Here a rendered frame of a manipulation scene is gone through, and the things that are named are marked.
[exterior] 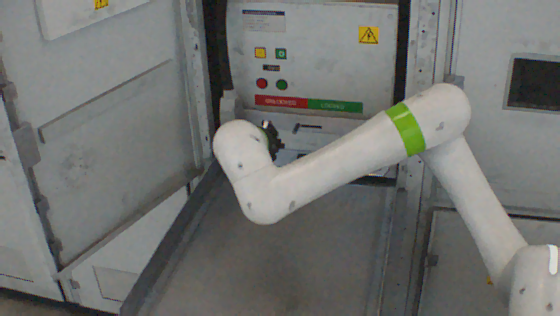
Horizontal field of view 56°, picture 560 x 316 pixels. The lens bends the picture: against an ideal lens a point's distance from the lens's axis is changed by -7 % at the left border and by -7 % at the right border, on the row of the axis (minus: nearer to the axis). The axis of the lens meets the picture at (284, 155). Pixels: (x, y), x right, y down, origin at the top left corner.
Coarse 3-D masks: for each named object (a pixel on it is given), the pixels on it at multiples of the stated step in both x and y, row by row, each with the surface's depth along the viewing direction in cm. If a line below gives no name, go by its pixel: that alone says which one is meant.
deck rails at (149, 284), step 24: (216, 168) 175; (192, 192) 158; (216, 192) 169; (192, 216) 159; (384, 216) 156; (168, 240) 144; (384, 240) 147; (168, 264) 142; (384, 264) 130; (144, 288) 132; (384, 288) 132; (120, 312) 121; (144, 312) 128
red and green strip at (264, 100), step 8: (256, 96) 167; (264, 96) 167; (272, 96) 166; (280, 96) 166; (256, 104) 169; (264, 104) 168; (272, 104) 168; (280, 104) 167; (288, 104) 166; (296, 104) 166; (304, 104) 165; (312, 104) 164; (320, 104) 164; (328, 104) 163; (336, 104) 163; (344, 104) 162; (352, 104) 161; (360, 104) 161; (352, 112) 163; (360, 112) 162
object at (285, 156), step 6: (282, 150) 174; (288, 150) 174; (294, 150) 174; (300, 150) 173; (282, 156) 175; (288, 156) 174; (294, 156) 174; (276, 162) 177; (282, 162) 176; (288, 162) 176; (390, 168) 168; (396, 168) 168; (390, 174) 169
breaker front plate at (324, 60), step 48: (240, 0) 153; (240, 48) 161; (288, 48) 157; (336, 48) 154; (384, 48) 150; (240, 96) 169; (288, 96) 165; (336, 96) 161; (384, 96) 158; (288, 144) 174
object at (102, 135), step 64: (0, 0) 108; (64, 0) 119; (128, 0) 135; (0, 64) 110; (64, 64) 127; (128, 64) 145; (192, 64) 162; (0, 128) 114; (64, 128) 130; (128, 128) 151; (64, 192) 137; (128, 192) 157; (64, 256) 142
